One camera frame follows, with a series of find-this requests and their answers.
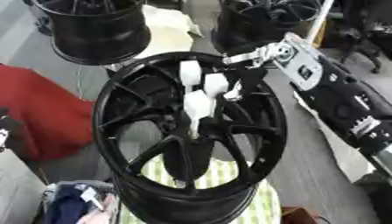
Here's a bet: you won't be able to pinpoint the red cloth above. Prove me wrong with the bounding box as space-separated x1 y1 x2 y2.
0 63 97 162

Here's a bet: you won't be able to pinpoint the black office chair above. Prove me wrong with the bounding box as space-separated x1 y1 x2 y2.
333 0 392 74

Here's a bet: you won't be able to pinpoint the black spoked wheel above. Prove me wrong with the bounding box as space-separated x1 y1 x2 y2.
90 51 290 224

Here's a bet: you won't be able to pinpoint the white pole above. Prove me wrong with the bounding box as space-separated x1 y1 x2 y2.
304 0 337 46

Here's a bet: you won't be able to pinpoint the white sheet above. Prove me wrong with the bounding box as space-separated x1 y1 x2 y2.
133 4 206 60

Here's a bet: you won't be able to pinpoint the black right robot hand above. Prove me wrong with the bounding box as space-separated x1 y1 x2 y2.
211 49 281 103

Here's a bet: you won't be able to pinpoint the black wheel rim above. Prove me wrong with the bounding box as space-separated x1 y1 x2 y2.
209 0 324 57
29 0 153 67

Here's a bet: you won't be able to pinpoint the white pin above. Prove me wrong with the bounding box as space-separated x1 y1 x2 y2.
202 72 230 100
182 89 214 140
178 59 204 94

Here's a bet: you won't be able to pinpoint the brown bag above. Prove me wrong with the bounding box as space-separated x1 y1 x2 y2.
278 206 319 224

